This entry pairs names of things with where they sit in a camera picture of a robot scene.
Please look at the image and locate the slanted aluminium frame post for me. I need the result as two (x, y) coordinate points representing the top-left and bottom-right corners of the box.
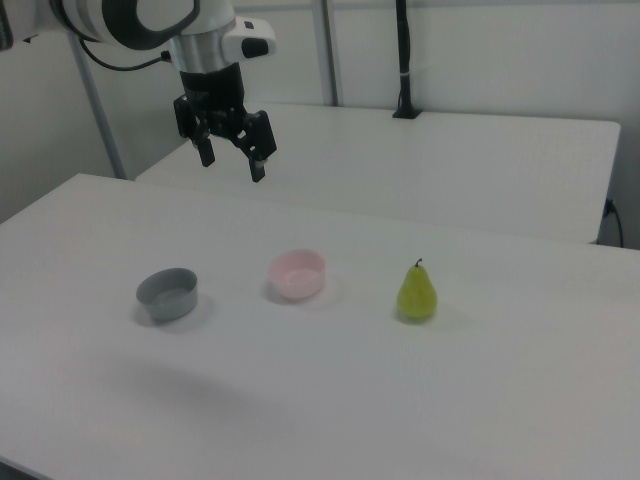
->
(69, 34), (129, 180)

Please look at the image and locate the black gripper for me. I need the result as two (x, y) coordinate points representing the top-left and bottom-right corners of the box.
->
(173, 67), (278, 184)

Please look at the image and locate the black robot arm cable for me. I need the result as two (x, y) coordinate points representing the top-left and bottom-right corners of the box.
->
(77, 38), (174, 72)

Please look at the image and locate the green pear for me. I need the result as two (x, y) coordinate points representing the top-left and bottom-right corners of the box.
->
(396, 257), (439, 324)

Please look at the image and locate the black camera stand pole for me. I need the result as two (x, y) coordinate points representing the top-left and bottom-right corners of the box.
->
(391, 0), (422, 120)

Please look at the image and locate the horizontal aluminium frame rail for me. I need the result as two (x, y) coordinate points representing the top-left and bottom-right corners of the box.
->
(233, 6), (321, 17)

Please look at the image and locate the black wall cable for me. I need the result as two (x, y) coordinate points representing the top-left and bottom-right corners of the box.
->
(604, 198), (626, 247)

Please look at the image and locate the upright aluminium frame post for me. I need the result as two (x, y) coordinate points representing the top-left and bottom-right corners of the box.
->
(309, 0), (346, 107)

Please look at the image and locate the white table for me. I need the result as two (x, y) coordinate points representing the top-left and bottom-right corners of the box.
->
(134, 102), (622, 245)

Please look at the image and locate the grey plastic bowl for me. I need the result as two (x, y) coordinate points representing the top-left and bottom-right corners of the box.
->
(135, 267), (199, 323)

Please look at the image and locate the pink plastic bowl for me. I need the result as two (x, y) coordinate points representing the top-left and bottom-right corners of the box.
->
(268, 249), (328, 302)

